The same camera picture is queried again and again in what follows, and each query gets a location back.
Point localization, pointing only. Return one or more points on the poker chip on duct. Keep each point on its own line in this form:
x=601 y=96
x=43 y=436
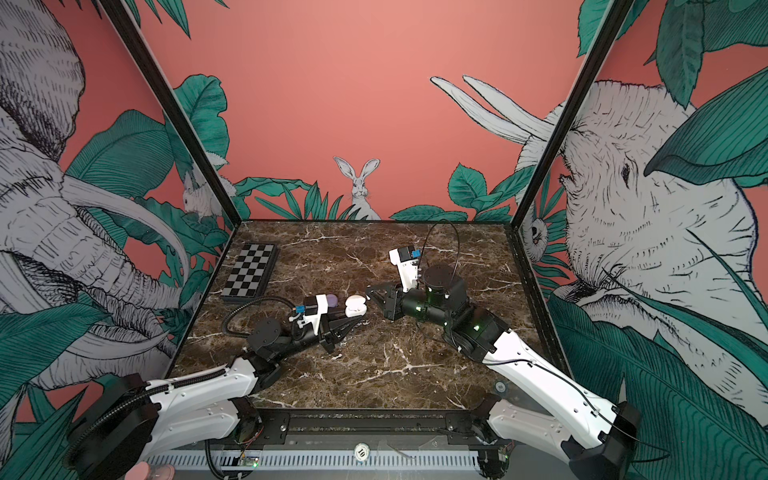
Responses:
x=362 y=452

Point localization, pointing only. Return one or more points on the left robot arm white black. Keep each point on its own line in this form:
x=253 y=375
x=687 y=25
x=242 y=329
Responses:
x=135 y=419

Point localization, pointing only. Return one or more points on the black white checkerboard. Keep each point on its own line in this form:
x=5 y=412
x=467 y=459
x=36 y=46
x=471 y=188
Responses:
x=251 y=273

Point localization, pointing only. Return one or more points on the white slotted cable duct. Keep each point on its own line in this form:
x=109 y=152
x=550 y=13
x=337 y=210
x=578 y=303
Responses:
x=327 y=460

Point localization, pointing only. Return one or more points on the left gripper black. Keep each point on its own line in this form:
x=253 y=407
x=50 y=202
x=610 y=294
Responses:
x=330 y=328

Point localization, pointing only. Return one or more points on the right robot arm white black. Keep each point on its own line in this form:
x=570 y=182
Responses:
x=594 y=437

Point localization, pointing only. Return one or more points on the black mounting rail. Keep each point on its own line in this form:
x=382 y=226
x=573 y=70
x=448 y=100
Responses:
x=460 y=427

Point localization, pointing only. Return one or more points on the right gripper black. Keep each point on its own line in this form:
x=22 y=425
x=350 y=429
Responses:
x=395 y=309

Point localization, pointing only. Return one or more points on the pink round object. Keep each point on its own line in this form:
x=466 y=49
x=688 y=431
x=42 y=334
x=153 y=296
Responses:
x=145 y=471

